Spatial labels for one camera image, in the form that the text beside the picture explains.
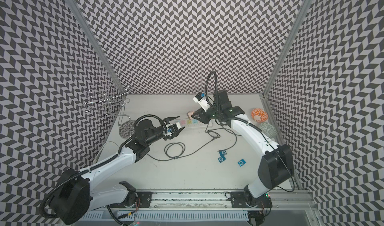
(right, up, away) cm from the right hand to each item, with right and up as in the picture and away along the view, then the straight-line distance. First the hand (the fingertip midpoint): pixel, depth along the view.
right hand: (195, 116), depth 78 cm
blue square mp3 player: (+16, -23, +11) cm, 30 cm away
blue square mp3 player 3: (+26, -27, +7) cm, 38 cm away
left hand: (-8, -2, 0) cm, 8 cm away
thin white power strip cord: (-60, -26, +10) cm, 66 cm away
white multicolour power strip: (-1, -3, -4) cm, 5 cm away
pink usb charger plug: (-3, +1, -1) cm, 3 cm away
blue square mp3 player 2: (+15, -25, +9) cm, 31 cm away
